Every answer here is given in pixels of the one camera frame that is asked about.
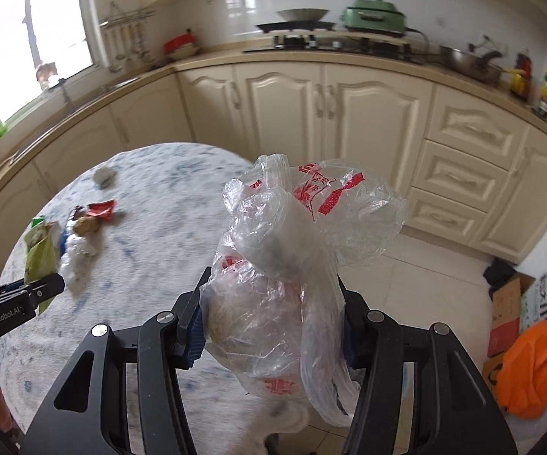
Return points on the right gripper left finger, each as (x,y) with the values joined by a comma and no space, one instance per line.
(85,410)

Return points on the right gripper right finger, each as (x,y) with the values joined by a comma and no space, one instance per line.
(454,411)

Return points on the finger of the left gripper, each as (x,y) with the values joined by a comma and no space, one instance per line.
(19,301)

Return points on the green snack bag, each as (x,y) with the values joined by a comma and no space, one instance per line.
(42,256)

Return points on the clear plastic bag red print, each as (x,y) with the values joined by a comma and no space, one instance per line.
(273,305)

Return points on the cream lower kitchen cabinets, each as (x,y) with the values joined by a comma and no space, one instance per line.
(471,162)

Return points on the kitchen window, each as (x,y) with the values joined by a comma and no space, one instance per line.
(41,43)

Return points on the orange plastic bag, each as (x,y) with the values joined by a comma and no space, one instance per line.
(521,388)

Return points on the brown blue cookie wrapper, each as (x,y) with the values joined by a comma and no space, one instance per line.
(75,214)

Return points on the brown red cardboard box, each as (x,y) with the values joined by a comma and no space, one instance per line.
(505,326)

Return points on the black cloth on floor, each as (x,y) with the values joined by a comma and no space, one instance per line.
(497,274)

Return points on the red candy wrapper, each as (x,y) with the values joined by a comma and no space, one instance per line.
(101,210)

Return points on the white blue floral tablecloth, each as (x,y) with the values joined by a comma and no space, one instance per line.
(169,217)

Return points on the crumpled white tissue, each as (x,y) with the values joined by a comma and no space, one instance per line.
(103,177)

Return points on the sink faucet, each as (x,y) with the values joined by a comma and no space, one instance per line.
(61,87)

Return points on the hanging utensil rack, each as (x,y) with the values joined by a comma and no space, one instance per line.
(125,39)

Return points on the red lidded pot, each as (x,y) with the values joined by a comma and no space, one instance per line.
(182,47)

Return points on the steel wok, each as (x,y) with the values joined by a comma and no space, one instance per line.
(478,67)

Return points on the black gas stove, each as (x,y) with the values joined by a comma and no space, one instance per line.
(412,47)

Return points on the green electric cooker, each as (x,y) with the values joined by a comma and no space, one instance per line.
(375,16)

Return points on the grey bowl on stove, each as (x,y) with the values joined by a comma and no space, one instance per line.
(303,14)

